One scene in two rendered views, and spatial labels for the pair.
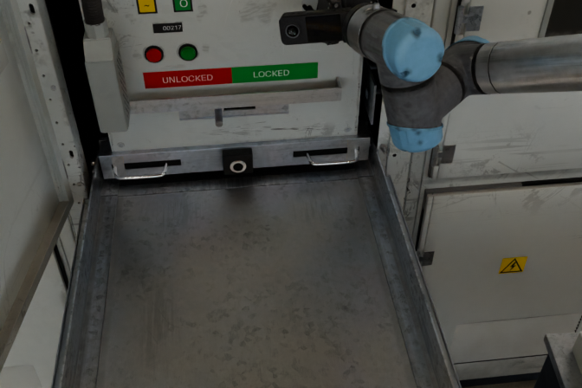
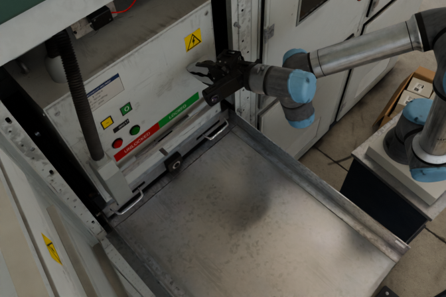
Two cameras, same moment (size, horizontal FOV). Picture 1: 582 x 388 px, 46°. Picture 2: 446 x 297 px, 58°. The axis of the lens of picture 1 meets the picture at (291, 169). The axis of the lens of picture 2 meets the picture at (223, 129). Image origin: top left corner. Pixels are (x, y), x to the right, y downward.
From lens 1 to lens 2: 0.58 m
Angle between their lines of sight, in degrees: 26
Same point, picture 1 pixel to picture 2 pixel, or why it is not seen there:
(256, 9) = (164, 86)
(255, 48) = (167, 105)
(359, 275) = (275, 182)
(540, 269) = not seen: hidden behind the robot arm
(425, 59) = (312, 89)
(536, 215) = not seen: hidden behind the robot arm
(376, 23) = (275, 80)
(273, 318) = (259, 231)
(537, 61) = (349, 58)
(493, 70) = (324, 69)
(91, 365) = not seen: outside the picture
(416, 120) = (308, 114)
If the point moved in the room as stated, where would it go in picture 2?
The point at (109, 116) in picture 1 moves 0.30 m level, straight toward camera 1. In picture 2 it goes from (123, 195) to (216, 257)
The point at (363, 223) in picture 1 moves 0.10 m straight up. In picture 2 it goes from (253, 154) to (253, 138)
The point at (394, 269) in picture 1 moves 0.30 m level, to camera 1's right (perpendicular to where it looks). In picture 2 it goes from (287, 169) to (348, 122)
